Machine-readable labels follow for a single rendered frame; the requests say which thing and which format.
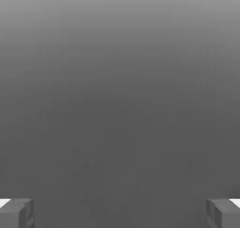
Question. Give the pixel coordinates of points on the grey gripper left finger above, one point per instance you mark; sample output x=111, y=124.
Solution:
x=15, y=214

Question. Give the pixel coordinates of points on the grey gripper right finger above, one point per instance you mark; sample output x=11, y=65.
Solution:
x=224, y=214

